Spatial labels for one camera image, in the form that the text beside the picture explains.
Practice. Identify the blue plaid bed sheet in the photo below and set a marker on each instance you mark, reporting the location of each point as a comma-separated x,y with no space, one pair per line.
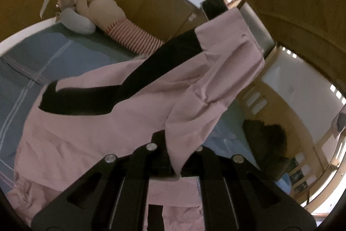
35,63

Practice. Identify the pink hooded winter coat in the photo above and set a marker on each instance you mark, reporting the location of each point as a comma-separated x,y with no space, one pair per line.
182,89

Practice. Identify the light blue pillow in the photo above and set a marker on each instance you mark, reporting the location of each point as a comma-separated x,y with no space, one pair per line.
285,184

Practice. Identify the long striped plush dog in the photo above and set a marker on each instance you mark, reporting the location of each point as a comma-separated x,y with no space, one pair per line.
111,19

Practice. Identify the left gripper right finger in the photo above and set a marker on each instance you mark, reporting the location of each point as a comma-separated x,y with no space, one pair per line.
238,196

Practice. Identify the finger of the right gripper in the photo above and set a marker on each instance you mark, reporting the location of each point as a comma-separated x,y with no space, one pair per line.
213,8

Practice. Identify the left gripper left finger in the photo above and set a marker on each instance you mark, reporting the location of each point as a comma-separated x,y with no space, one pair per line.
112,195

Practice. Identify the black clothes pile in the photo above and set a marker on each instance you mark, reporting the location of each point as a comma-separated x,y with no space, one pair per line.
268,144

